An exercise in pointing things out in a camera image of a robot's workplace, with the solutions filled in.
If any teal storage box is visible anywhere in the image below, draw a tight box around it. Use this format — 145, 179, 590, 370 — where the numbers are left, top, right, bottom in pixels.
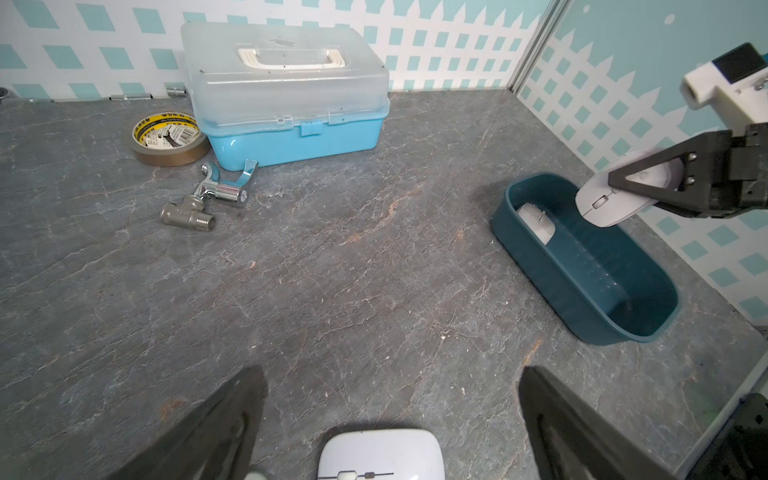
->
491, 173, 681, 346

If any metal tap fitting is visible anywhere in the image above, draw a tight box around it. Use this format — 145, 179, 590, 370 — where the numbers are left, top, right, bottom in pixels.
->
160, 160, 258, 232

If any white mouse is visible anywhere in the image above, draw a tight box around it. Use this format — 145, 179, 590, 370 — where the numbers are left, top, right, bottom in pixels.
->
575, 148, 683, 228
317, 428, 446, 480
517, 203, 556, 245

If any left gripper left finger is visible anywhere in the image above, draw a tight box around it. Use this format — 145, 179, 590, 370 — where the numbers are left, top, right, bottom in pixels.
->
108, 365, 268, 479

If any blue box clear lid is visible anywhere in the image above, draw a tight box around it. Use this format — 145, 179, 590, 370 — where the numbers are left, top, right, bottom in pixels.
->
180, 22, 390, 171

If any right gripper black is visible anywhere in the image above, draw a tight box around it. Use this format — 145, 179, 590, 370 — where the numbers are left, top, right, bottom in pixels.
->
608, 123, 767, 218

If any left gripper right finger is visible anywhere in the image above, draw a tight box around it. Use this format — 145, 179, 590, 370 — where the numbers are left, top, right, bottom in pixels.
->
518, 366, 674, 479

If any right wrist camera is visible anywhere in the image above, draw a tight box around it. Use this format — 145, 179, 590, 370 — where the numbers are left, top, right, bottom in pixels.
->
680, 43, 767, 135

